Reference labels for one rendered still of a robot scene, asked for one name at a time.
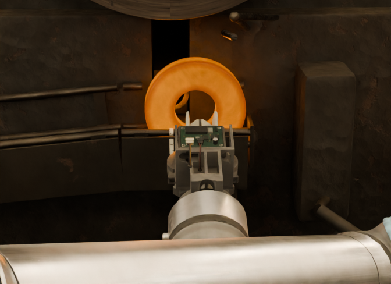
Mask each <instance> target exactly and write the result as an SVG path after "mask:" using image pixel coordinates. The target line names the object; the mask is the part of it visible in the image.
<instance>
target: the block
mask: <svg viewBox="0 0 391 284"><path fill-rule="evenodd" d="M355 100H356V77H355V75H354V73H353V72H352V71H351V70H350V69H349V68H348V67H347V66H346V65H345V63H343V62H340V61H302V62H300V63H298V64H297V66H296V70H295V86H294V117H293V148H292V179H291V195H290V197H291V199H292V202H293V205H294V208H295V210H296V213H297V216H298V218H299V221H302V222H324V221H322V220H321V219H319V218H318V217H317V216H315V214H314V212H313V208H314V206H315V204H316V203H317V201H318V200H319V198H320V197H322V196H328V197H330V200H331V204H330V206H329V209H330V210H331V211H333V212H334V213H336V214H338V215H339V216H340V217H342V218H343V219H345V220H346V219H347V216H348V214H349V197H350V178H351V159H352V149H353V130H354V110H355Z"/></svg>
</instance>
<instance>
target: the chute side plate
mask: <svg viewBox="0 0 391 284"><path fill-rule="evenodd" d="M169 139H173V152H175V136H166V137H122V138H121V142H122V159H121V154H120V146H119V138H118V137H113V138H107V139H95V140H84V141H73V142H67V143H55V144H44V145H33V146H27V147H16V148H4V149H0V203H11V202H17V201H28V200H39V199H46V198H57V197H68V196H79V195H86V194H97V193H108V192H114V191H137V190H173V186H174V185H175V184H168V173H167V159H168V157H169V156H170V148H169ZM233 139H234V155H235V156H236V157H237V160H238V169H237V174H238V176H239V179H238V183H237V189H247V172H248V136H233Z"/></svg>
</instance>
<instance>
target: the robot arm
mask: <svg viewBox="0 0 391 284"><path fill-rule="evenodd" d="M229 146H230V147H226V140H225V129H224V127H223V126H218V114H217V111H214V115H213V119H212V125H211V124H210V123H208V122H207V121H205V120H203V119H197V120H195V121H194V122H193V123H191V124H190V118H189V112H188V111H187V112H186V126H179V127H178V135H177V125H175V152H174V153H172V154H171V155H170V156H169V157H168V159H167V173H168V184H175V185H174V186H173V194H174V195H176V196H178V197H180V198H179V200H178V202H177V203H176V204H175V205H174V206H173V207H172V209H171V211H170V213H169V216H168V233H163V234H162V240H140V241H121V242H84V243H47V244H10V245H0V284H391V217H390V218H384V219H383V222H382V223H381V224H379V225H378V226H377V227H375V228H373V229H371V230H369V231H355V232H343V233H338V234H336V235H306V236H270V237H248V227H247V218H246V213H245V210H244V208H243V206H242V205H241V204H240V203H239V201H237V200H236V199H235V198H234V197H232V196H231V195H232V194H233V193H234V185H233V184H234V183H238V179H239V176H238V174H237V169H238V160H237V157H236V156H235V155H234V139H233V130H232V124H229Z"/></svg>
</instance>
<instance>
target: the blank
mask: <svg viewBox="0 0 391 284"><path fill-rule="evenodd" d="M192 90H200V91H203V92H205V93H207V94H209V95H210V96H211V97H212V98H213V100H214V101H215V111H217V114H218V126H223V127H224V128H229V124H232V128H242V127H243V124H244V120H245V117H246V101H245V97H244V94H243V91H242V89H241V86H240V84H239V82H238V80H237V79H236V77H235V76H234V75H233V73H232V72H231V71H230V70H229V69H227V68H226V67H225V66H223V65H222V64H220V63H218V62H216V61H213V60H211V59H207V58H201V57H189V58H183V59H179V60H177V61H174V62H172V63H170V64H169V65H167V66H165V67H164V68H163V69H162V70H160V71H159V72H158V73H157V75H156V76H155V77H154V78H153V80H152V82H151V83H150V85H149V88H148V90H147V93H146V96H145V119H146V123H147V126H148V128H149V129H169V128H174V129H175V125H177V128H178V127H179V126H186V124H185V123H183V122H182V121H181V120H180V119H179V118H178V117H177V115H176V113H175V105H176V102H177V100H178V99H179V98H180V97H181V96H182V95H183V94H184V93H186V92H188V91H192Z"/></svg>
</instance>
